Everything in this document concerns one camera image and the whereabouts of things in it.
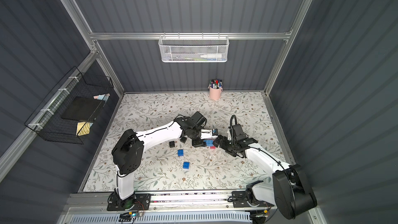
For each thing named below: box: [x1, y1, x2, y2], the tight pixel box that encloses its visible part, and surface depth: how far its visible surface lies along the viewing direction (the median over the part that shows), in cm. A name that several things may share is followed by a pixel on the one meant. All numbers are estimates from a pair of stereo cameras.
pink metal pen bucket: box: [207, 86, 224, 101], surface depth 114 cm
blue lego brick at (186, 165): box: [182, 161, 191, 170], surface depth 86 cm
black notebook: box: [60, 96, 105, 122], surface depth 75 cm
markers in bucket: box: [208, 78, 223, 90], surface depth 111 cm
